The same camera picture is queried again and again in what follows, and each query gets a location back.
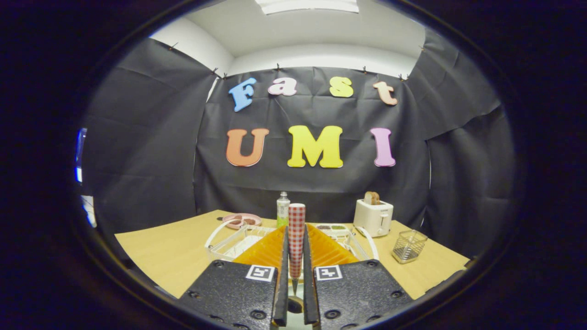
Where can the black backdrop cloth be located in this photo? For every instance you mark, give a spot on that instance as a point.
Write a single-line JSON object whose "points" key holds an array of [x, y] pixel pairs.
{"points": [[435, 183]]}

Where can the white divided condiment tray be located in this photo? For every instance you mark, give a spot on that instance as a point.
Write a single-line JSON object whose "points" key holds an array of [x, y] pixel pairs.
{"points": [[332, 231]]}

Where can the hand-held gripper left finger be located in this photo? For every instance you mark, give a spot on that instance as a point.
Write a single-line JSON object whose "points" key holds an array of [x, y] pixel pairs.
{"points": [[234, 293]]}

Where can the pink dish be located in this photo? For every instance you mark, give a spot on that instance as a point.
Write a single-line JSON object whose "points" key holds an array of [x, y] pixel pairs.
{"points": [[243, 216]]}

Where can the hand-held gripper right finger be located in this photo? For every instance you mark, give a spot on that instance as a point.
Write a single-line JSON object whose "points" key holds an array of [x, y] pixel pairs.
{"points": [[357, 293]]}

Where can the clear bottle with green liquid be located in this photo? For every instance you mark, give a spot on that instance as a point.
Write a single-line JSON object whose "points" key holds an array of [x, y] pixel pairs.
{"points": [[283, 208]]}

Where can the toast slices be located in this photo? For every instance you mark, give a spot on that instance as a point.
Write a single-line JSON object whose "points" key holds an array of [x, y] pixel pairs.
{"points": [[371, 198]]}

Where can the ceiling light panel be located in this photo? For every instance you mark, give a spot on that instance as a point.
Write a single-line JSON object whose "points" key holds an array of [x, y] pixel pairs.
{"points": [[307, 4]]}

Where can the white toaster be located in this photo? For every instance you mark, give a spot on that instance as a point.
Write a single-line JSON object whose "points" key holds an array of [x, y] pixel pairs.
{"points": [[371, 220]]}

